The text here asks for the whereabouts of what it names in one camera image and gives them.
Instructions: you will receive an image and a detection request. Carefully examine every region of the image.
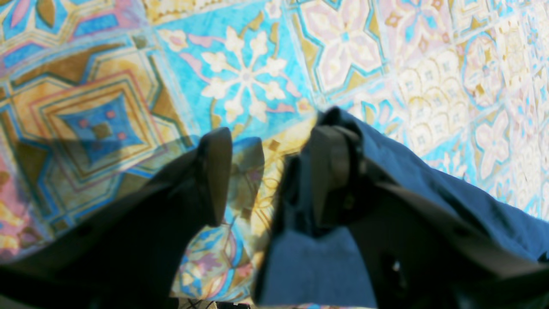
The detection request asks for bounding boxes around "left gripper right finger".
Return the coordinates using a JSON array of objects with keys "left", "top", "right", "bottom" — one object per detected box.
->
[{"left": 311, "top": 126, "right": 549, "bottom": 309}]

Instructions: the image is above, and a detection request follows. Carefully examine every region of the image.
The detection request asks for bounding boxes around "patterned colourful tablecloth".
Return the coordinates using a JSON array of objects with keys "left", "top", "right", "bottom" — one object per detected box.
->
[{"left": 1, "top": 0, "right": 548, "bottom": 309}]

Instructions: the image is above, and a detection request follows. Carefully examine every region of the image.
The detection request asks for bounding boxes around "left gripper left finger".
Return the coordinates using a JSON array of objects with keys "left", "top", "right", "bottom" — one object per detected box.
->
[{"left": 1, "top": 127, "right": 232, "bottom": 309}]

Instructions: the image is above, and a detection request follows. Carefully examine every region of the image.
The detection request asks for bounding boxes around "dark navy t-shirt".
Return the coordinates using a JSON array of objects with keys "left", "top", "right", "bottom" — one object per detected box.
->
[{"left": 251, "top": 108, "right": 549, "bottom": 309}]

